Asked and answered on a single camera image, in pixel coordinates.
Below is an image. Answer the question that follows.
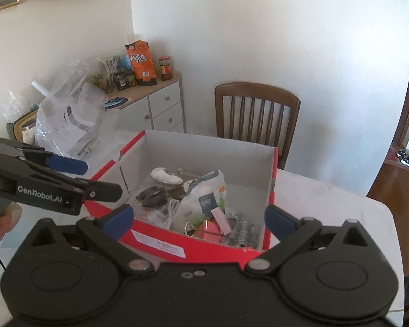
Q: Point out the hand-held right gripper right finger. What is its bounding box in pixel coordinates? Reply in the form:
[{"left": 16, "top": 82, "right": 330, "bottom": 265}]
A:
[{"left": 243, "top": 205, "right": 369, "bottom": 276}]

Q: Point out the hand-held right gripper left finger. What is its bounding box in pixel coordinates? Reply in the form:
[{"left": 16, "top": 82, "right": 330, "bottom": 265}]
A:
[{"left": 29, "top": 204, "right": 157, "bottom": 277}]

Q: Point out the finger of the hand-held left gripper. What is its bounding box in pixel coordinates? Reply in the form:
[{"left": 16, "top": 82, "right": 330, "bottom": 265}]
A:
[
  {"left": 0, "top": 137, "right": 89, "bottom": 175},
  {"left": 20, "top": 158, "right": 124, "bottom": 204}
]

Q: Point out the blue and white plastic packet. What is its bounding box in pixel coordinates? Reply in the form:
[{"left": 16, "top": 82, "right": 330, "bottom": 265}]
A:
[{"left": 172, "top": 170, "right": 227, "bottom": 233}]

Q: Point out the red and white cardboard box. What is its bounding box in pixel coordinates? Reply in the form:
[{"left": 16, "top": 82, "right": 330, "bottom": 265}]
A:
[{"left": 83, "top": 129, "right": 279, "bottom": 270}]

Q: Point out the white marble desktop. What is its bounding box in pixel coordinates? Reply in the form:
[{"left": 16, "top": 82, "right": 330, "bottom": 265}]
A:
[{"left": 0, "top": 128, "right": 405, "bottom": 314}]

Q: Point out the person's left hand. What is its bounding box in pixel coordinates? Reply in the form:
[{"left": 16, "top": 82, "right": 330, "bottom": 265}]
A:
[{"left": 0, "top": 205, "right": 23, "bottom": 256}]

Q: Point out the pink and white small packet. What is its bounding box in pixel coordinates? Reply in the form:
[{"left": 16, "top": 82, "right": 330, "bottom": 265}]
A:
[{"left": 134, "top": 206, "right": 167, "bottom": 227}]

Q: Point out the dark crumpled wrapper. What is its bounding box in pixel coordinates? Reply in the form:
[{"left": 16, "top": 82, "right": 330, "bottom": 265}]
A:
[{"left": 136, "top": 186, "right": 168, "bottom": 209}]

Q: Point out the clear plastic bag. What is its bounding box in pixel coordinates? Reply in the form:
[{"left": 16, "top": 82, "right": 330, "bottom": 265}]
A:
[{"left": 34, "top": 57, "right": 115, "bottom": 159}]

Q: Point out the cream and grey container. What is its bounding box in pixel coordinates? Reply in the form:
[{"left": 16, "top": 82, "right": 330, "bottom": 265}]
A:
[{"left": 6, "top": 109, "right": 42, "bottom": 146}]

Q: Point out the small pink box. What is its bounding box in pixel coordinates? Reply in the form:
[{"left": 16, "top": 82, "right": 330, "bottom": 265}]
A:
[{"left": 210, "top": 207, "right": 231, "bottom": 236}]

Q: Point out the white crumpled tissue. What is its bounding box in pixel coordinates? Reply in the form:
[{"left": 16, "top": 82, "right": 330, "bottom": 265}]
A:
[{"left": 151, "top": 167, "right": 184, "bottom": 187}]

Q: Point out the blue round dish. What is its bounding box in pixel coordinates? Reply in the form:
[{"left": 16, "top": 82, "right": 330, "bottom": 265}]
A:
[{"left": 104, "top": 97, "right": 130, "bottom": 110}]

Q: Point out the white paper roll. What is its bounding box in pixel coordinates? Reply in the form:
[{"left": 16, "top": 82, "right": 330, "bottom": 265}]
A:
[{"left": 32, "top": 80, "right": 50, "bottom": 98}]

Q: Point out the small green plant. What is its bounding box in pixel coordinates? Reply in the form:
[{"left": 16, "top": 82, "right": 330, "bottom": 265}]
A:
[{"left": 87, "top": 71, "right": 115, "bottom": 93}]

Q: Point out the white drawer cabinet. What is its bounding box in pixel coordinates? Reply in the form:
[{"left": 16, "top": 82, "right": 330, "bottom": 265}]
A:
[{"left": 104, "top": 71, "right": 185, "bottom": 133}]

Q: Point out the printed picture packet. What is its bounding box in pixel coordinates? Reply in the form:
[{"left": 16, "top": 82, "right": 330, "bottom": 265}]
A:
[{"left": 100, "top": 55, "right": 125, "bottom": 76}]

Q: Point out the orange snack bag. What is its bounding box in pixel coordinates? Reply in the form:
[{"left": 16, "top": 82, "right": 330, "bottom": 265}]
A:
[{"left": 124, "top": 40, "right": 158, "bottom": 87}]

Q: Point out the brown wooden chair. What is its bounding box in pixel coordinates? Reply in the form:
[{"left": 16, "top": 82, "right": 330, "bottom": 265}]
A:
[{"left": 214, "top": 82, "right": 302, "bottom": 171}]

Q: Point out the red sauce jar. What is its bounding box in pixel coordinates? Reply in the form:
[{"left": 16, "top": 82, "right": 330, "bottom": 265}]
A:
[{"left": 158, "top": 57, "right": 174, "bottom": 81}]

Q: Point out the white cable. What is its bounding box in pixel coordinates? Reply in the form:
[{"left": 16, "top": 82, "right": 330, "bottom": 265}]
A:
[{"left": 161, "top": 199, "right": 180, "bottom": 229}]

